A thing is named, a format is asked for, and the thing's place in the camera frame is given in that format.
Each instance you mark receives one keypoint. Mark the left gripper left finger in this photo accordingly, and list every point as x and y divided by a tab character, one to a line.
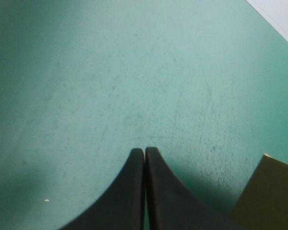
124	198

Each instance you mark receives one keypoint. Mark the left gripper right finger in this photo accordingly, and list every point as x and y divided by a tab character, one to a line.
168	203

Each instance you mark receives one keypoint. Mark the brown cardboard box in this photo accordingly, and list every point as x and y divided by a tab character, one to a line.
268	194

